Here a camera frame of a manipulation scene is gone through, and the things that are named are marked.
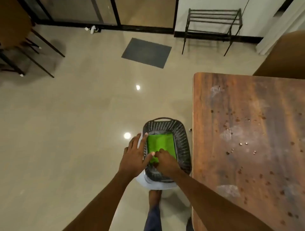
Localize person's left hand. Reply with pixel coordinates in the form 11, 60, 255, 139
118, 133, 156, 178

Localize person's right hand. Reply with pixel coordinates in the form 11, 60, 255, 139
154, 148, 183, 179

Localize green cleaning cloth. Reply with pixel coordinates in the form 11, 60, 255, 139
146, 133, 178, 164

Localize black plastic basket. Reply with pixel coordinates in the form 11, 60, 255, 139
142, 116, 192, 183

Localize person's left forearm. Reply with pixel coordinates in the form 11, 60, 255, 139
62, 170, 141, 231

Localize person's right forearm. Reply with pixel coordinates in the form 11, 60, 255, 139
170, 170, 275, 231

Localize person's left foot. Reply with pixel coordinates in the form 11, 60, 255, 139
148, 189, 162, 210

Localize person's blue trousers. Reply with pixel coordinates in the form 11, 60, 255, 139
143, 204, 195, 231

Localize white plastic stool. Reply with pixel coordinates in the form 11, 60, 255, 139
135, 170, 179, 191

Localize wooden table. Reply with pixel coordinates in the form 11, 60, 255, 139
192, 72, 305, 231

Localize dark grey floor mat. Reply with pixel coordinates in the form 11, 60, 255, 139
121, 37, 173, 69

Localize white power plug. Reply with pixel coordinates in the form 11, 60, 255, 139
85, 25, 102, 35

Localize black metal rack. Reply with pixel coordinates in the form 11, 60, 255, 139
181, 8, 243, 57

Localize brown upholstered chair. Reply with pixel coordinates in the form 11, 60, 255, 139
0, 0, 65, 78
252, 30, 305, 80

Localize black framed glass door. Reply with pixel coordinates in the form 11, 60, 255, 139
17, 0, 179, 35

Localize white curtain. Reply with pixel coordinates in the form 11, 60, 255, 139
255, 0, 305, 56

